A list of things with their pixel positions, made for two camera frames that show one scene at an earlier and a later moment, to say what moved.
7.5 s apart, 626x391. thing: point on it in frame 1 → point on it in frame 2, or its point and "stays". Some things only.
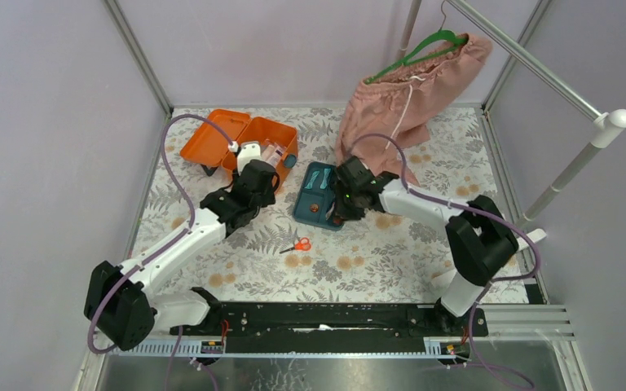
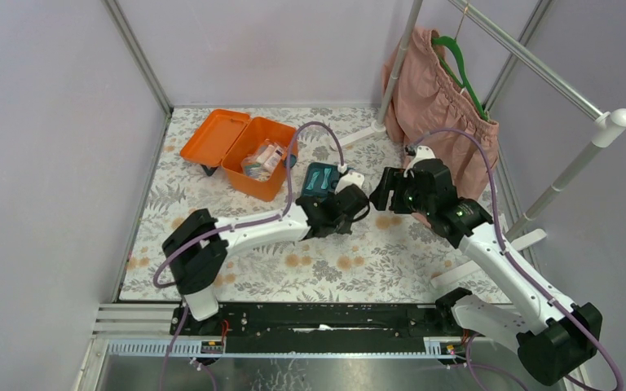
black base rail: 320,329 stays
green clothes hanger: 460,40 → 465,84
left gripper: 262,169 → 353,203
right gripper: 341,211 → 379,197
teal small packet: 309,186 stays
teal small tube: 327,172 stays
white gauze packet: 271,154 stays
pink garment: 391,112 → 429,98
